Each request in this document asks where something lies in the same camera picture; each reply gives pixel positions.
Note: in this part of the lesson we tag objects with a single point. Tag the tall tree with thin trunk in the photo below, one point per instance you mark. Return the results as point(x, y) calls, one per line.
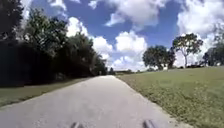
point(187, 42)

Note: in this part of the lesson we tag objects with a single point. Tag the robot's own part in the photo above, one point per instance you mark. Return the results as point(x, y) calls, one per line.
point(149, 124)
point(76, 125)

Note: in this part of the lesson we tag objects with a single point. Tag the grey asphalt path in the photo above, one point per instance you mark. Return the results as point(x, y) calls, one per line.
point(96, 103)

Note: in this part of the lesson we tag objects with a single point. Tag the wide grass field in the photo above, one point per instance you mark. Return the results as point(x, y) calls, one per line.
point(186, 90)

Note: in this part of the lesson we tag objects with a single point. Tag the narrow grass strip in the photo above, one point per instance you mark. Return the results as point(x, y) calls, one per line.
point(30, 91)

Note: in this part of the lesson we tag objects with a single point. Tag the wood of dark trees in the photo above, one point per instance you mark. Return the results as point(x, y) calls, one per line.
point(43, 56)

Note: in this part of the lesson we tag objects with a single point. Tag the wide dense dark tree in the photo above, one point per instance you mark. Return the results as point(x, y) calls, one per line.
point(157, 56)

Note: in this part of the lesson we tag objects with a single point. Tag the distant tree line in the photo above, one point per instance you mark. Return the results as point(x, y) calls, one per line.
point(125, 71)

